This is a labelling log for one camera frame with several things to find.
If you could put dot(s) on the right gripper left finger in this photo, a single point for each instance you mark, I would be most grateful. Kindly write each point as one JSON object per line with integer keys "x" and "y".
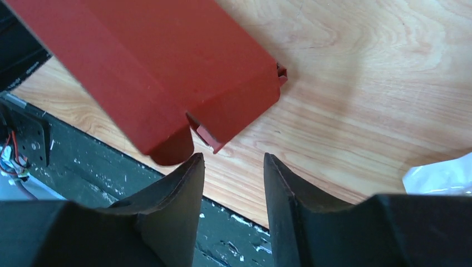
{"x": 156, "y": 226}

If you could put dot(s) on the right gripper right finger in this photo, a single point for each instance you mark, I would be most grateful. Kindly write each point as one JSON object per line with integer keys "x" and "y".
{"x": 310, "y": 227}

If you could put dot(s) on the small clear plastic packet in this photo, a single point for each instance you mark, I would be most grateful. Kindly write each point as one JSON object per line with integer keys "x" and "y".
{"x": 451, "y": 177}

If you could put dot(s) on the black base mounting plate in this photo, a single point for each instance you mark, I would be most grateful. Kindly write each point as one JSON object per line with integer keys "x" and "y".
{"x": 90, "y": 173}

